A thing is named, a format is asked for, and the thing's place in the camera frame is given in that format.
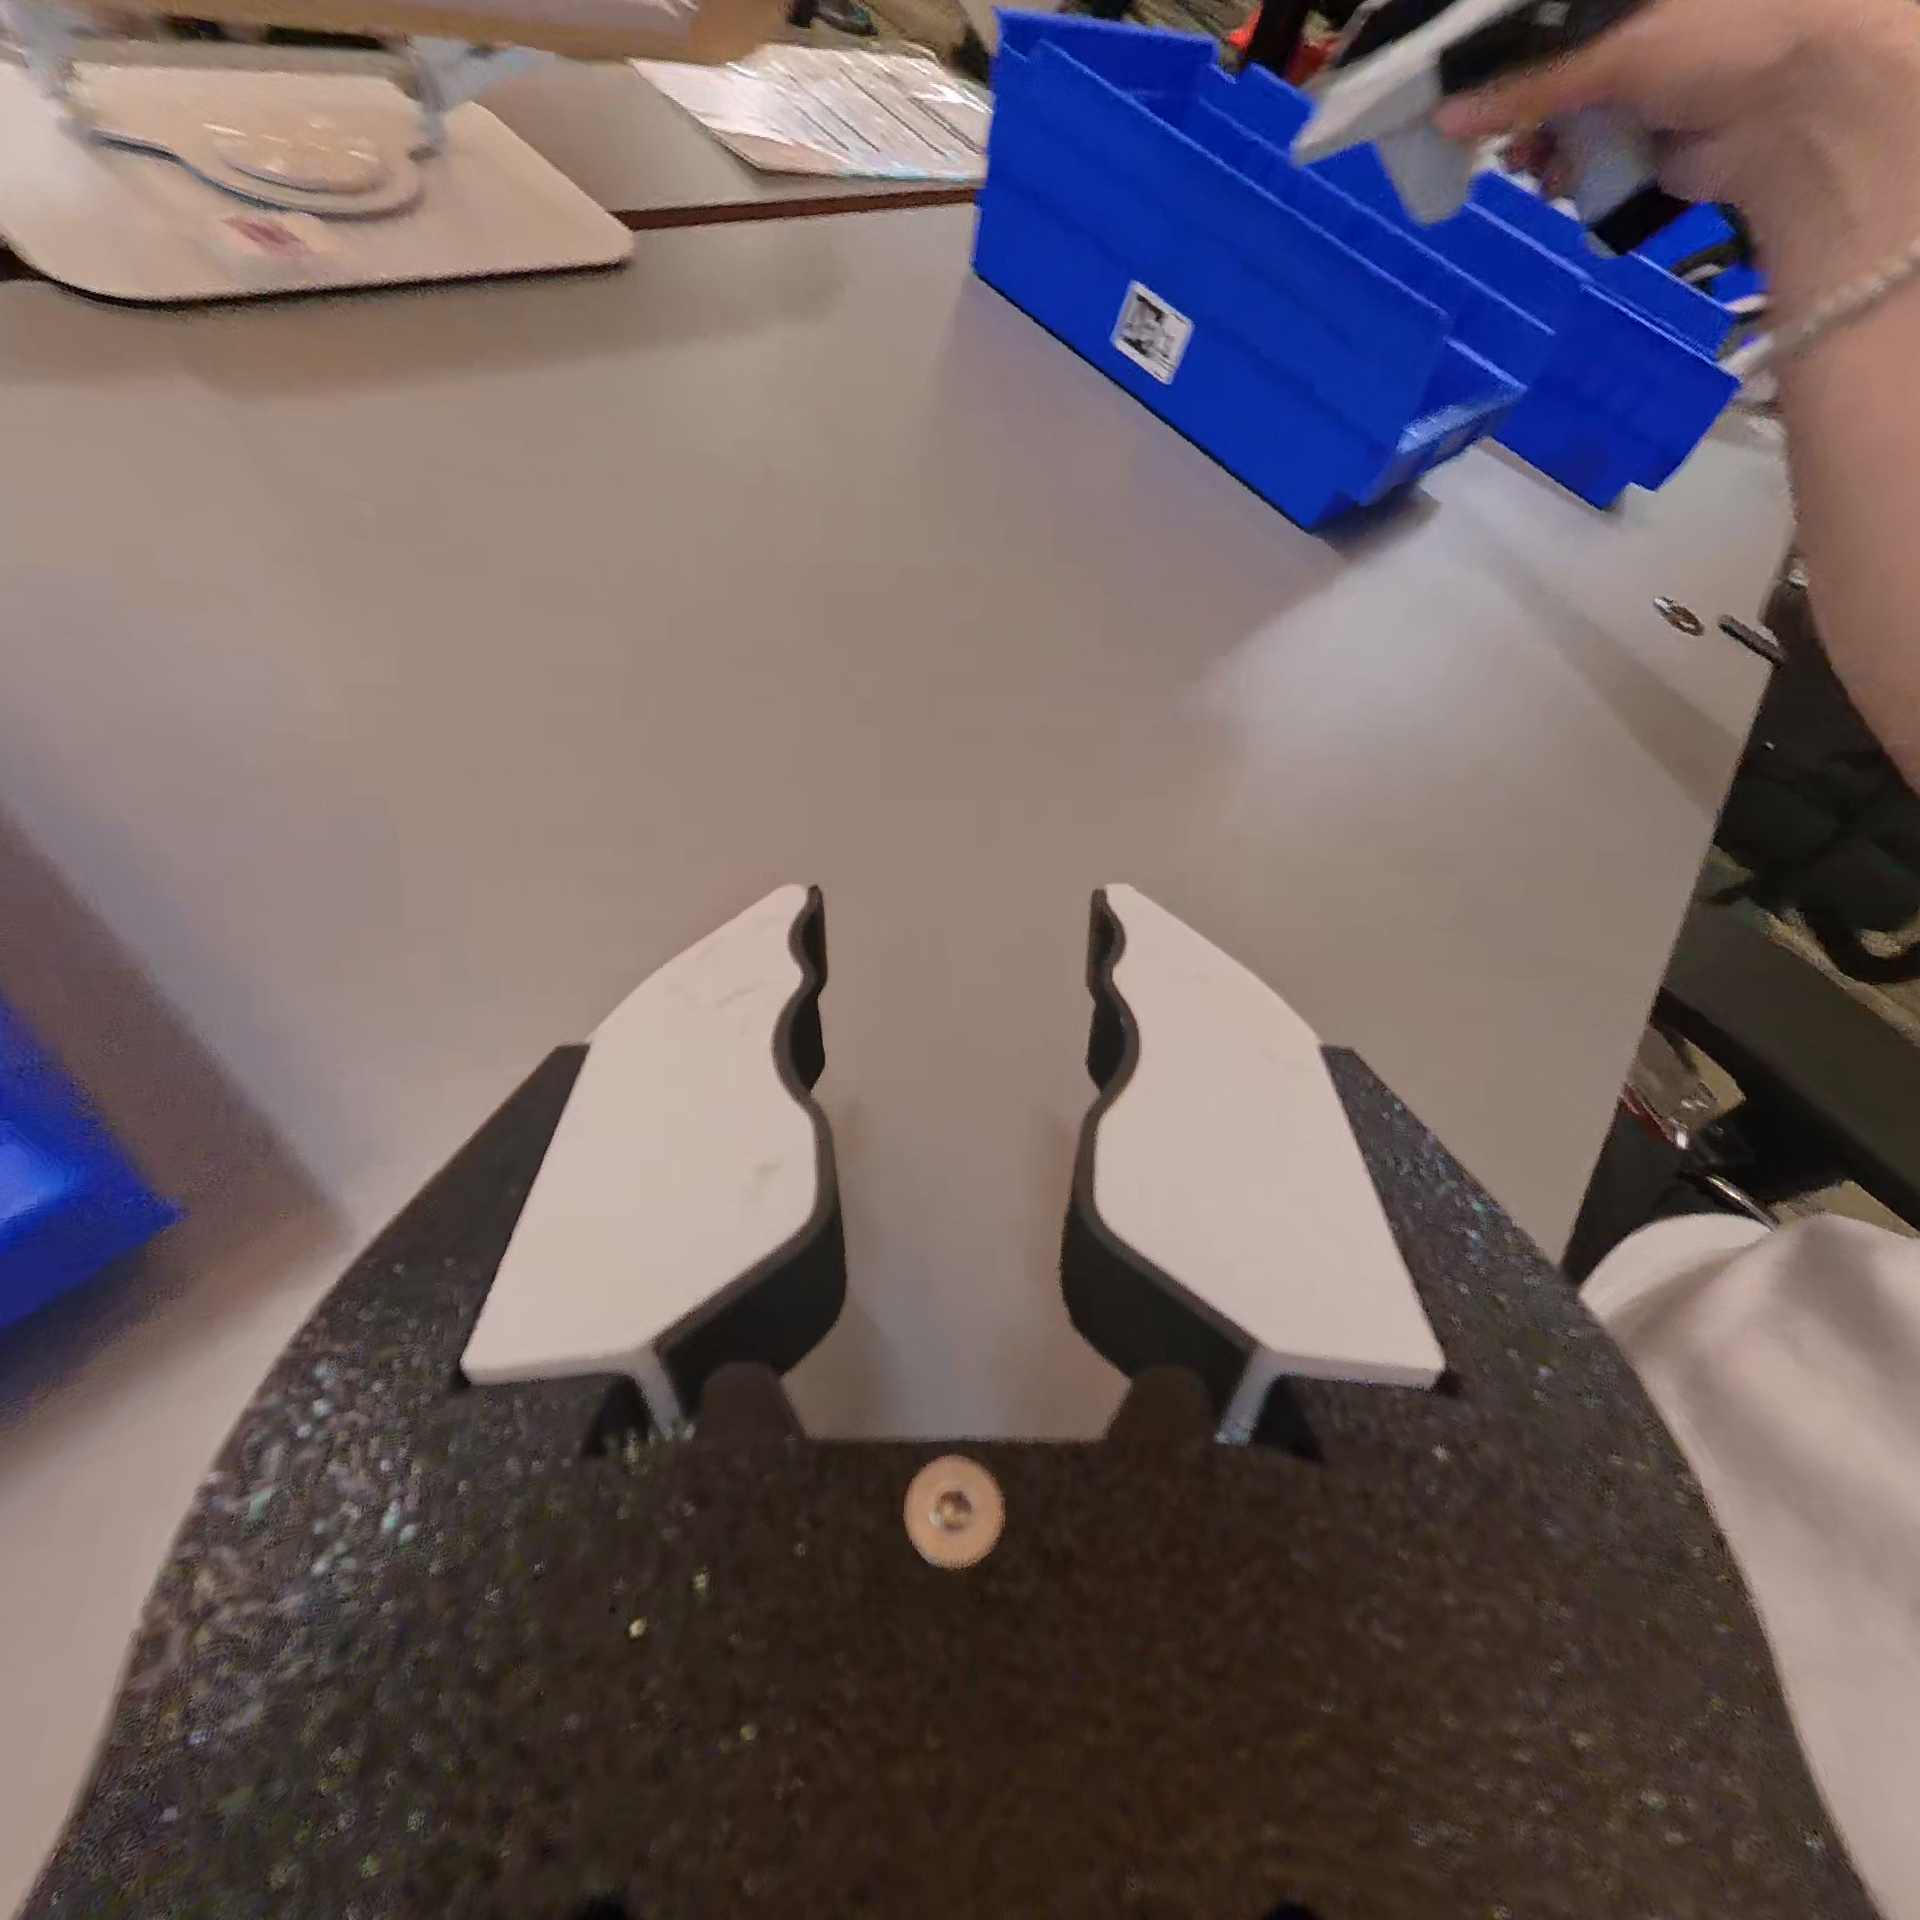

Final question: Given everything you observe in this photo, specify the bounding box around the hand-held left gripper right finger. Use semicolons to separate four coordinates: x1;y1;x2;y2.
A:
1058;883;1450;1444

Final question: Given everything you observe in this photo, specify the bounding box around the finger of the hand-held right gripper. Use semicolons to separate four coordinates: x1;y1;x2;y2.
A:
1290;0;1502;169
1384;116;1491;230

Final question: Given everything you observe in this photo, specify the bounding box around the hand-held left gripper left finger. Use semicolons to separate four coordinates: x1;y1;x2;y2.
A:
457;883;849;1433

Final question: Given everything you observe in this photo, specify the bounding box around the blue plastic bin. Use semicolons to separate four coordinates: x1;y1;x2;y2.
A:
0;990;185;1338
1200;67;1743;511

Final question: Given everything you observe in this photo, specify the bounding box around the person's right forearm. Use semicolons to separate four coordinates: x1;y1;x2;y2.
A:
1769;255;1920;788

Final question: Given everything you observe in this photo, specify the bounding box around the person's right hand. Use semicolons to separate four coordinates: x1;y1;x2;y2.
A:
1431;0;1920;339

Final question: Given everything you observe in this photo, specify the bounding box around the blue bin white label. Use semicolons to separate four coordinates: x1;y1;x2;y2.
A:
971;6;1530;530

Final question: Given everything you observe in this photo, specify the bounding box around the clear plastic bag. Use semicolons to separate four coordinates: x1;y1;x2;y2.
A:
632;42;994;178

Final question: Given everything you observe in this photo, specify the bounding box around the black office chair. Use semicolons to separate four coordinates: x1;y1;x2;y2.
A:
1560;569;1920;1277

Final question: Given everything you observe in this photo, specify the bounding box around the person's white shirt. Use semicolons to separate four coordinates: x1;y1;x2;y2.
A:
1575;1212;1920;1920

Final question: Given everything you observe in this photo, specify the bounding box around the white stand base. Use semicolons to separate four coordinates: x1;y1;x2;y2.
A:
0;36;635;307

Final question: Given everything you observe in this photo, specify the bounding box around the silver chain bracelet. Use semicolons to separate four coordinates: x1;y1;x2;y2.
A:
1727;230;1920;378

